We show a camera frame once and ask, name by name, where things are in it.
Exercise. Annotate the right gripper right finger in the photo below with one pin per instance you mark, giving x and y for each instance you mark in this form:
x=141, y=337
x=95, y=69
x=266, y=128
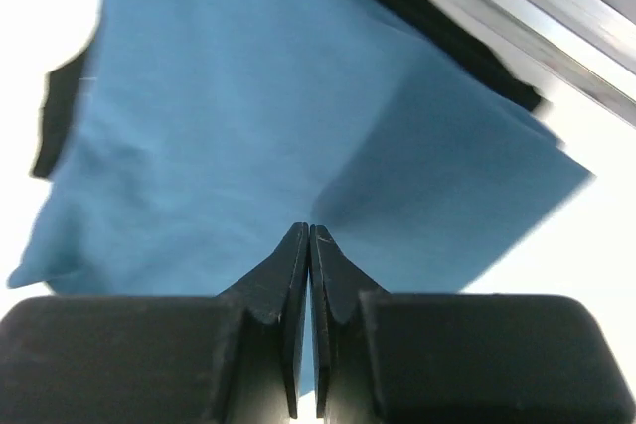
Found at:
x=383, y=357

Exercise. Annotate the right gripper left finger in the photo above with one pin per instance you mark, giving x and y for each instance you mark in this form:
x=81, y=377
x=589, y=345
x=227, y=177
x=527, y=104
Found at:
x=232, y=358

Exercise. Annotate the teal blue t shirt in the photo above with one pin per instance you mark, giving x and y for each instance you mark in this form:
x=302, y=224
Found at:
x=209, y=127

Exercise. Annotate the folded black t shirt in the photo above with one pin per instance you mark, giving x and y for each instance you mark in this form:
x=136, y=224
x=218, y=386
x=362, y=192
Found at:
x=66, y=82

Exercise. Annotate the aluminium rail frame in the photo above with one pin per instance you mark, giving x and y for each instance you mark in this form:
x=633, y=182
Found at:
x=587, y=43

